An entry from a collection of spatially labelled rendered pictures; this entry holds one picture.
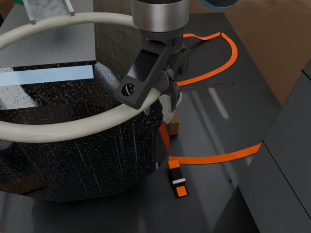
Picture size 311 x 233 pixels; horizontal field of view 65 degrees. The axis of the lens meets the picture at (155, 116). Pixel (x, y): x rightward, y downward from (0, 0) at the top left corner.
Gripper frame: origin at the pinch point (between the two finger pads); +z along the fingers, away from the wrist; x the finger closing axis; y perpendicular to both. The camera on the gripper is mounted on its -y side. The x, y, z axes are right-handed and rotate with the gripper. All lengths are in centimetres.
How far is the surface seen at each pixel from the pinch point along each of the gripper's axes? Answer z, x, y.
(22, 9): -1, 72, 19
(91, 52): 1.0, 31.6, 13.1
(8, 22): -1, 68, 11
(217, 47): 76, 43, 163
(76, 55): 1.0, 34.6, 9.8
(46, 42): 0.4, 47.3, 9.4
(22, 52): 0.6, 48.9, 1.7
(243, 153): 82, -16, 69
